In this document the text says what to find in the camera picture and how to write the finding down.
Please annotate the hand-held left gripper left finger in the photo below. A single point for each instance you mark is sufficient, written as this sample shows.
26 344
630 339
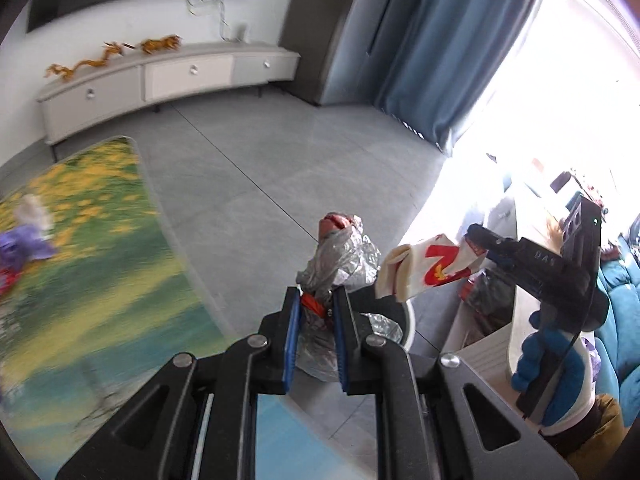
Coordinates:
292 340

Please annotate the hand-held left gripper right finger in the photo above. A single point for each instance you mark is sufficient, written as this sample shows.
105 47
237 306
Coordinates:
341 340

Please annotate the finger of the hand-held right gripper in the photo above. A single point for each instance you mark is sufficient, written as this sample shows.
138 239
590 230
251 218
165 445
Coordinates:
492 245

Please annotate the white trash bin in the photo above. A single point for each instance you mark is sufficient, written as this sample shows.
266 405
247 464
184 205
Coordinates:
411 330

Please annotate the silver foil food wrapper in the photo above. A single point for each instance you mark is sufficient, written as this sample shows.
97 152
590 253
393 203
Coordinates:
340 260

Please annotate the white paper wrapper red print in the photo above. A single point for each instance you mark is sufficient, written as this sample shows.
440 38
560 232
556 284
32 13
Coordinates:
415 270

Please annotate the person's right forearm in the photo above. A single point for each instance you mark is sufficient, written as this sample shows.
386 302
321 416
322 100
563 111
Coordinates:
595 430

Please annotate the person's right hand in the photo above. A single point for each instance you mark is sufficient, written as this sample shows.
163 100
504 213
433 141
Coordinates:
532 355

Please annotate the white side table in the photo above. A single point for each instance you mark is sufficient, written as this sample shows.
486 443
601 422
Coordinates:
525 320

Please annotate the clear plastic bag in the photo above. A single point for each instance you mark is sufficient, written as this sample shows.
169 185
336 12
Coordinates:
487 305

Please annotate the teal sofa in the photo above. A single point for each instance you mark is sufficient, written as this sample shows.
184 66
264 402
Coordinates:
620 310

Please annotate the blue curtain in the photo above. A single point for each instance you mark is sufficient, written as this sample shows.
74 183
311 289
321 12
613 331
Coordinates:
450 50

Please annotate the purple plastic wrapper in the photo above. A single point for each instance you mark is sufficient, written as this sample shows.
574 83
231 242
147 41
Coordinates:
25 247

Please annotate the grey white television cabinet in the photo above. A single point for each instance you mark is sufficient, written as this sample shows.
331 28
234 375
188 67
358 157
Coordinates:
190 75

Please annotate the tall grey cabinet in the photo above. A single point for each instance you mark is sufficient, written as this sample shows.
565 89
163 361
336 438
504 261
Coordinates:
310 25

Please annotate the white crumpled tissue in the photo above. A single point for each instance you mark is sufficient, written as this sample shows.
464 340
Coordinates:
34 212

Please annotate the golden tiger figurine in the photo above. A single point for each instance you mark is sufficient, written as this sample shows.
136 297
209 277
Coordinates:
160 44

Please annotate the golden dragon figurine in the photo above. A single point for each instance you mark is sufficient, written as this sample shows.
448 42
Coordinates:
65 71
114 50

